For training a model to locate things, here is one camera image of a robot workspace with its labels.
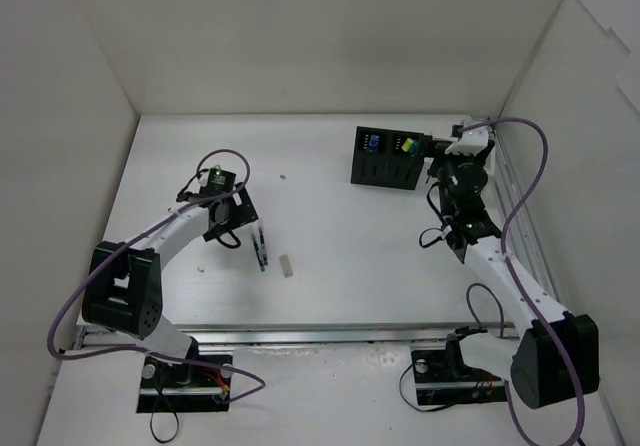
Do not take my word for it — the yellow highlighter marker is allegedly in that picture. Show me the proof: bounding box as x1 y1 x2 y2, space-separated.
401 137 419 155

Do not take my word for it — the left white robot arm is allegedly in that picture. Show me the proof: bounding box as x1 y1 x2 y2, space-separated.
81 167 258 386

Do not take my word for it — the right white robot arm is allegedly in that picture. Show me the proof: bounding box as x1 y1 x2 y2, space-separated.
421 136 600 409

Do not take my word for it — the white divided organizer box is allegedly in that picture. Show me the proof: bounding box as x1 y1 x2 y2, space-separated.
485 140 497 178

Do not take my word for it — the blue tipped pen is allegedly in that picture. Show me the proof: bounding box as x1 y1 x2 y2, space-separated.
257 221 269 268

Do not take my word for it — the teal tipped pen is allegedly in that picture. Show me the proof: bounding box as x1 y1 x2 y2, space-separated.
251 233 266 272

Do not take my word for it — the beige eraser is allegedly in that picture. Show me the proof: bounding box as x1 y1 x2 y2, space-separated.
279 255 293 278

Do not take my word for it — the black divided organizer box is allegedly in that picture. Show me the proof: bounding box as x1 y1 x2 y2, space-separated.
350 126 425 190

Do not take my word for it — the blue item left compartment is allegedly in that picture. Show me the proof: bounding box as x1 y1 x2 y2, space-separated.
366 134 380 152

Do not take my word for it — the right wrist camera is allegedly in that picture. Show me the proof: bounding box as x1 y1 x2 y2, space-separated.
445 124 490 156

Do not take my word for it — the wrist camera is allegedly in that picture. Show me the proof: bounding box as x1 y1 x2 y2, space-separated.
445 124 490 156
197 169 209 186

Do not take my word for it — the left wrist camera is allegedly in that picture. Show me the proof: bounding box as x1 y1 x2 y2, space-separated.
197 169 209 186

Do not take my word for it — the aluminium rail frame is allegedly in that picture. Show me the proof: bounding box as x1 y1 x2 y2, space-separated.
72 114 601 382

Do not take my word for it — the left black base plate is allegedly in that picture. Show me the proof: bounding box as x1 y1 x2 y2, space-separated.
136 357 231 414

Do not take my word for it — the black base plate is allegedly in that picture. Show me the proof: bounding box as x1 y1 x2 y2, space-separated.
136 357 231 414
398 349 506 413

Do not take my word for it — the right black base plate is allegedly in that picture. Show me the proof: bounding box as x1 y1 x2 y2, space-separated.
398 349 506 413

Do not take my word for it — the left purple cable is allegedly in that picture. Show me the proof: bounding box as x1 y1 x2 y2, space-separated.
45 149 267 405

